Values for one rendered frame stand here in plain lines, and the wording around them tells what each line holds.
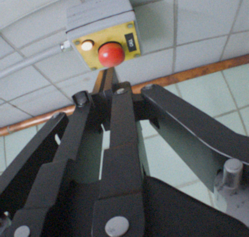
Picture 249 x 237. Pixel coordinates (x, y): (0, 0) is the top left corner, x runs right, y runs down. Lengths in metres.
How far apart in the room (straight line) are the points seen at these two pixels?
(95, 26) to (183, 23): 0.21
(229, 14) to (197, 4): 0.10
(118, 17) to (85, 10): 0.06
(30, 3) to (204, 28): 0.35
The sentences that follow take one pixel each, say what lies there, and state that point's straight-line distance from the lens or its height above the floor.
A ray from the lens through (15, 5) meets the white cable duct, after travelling 0.31.
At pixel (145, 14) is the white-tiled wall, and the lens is 0.38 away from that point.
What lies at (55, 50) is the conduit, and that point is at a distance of 0.35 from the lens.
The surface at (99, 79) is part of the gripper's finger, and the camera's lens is 0.17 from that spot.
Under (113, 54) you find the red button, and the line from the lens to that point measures 0.29.
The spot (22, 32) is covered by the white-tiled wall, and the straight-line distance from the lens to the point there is 0.37.
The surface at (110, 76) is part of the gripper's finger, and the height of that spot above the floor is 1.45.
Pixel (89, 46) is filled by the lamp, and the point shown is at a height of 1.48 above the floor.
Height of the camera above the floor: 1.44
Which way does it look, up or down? 5 degrees up
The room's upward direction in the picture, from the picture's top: 106 degrees counter-clockwise
